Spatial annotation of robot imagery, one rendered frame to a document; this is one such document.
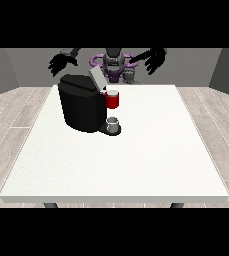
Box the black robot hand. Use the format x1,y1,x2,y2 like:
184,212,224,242
128,48,167,76
47,52,79,78

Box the pale grey machine lid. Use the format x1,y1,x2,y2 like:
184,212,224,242
88,65,108,92

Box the black coffee machine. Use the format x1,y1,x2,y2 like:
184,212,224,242
57,73,122,136

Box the red pod holder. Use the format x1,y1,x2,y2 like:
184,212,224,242
104,89,122,110

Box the grey robot trunk purple rings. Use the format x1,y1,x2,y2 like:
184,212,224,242
89,48,141,85

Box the small grey cup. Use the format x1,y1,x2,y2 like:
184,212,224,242
105,116,121,134

